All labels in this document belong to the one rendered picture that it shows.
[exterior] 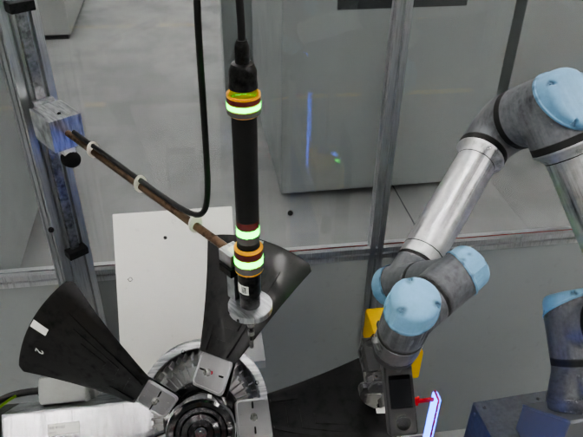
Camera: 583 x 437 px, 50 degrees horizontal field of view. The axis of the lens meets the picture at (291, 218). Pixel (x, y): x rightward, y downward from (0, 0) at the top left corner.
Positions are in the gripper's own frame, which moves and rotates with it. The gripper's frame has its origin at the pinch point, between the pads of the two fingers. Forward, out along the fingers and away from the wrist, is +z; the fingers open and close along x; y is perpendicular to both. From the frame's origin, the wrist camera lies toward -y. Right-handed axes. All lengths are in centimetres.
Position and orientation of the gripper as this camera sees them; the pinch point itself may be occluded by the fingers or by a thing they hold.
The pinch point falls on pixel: (376, 406)
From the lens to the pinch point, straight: 120.4
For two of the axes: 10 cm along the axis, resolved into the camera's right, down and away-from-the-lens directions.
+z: -0.6, 6.2, 7.8
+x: -9.9, 0.6, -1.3
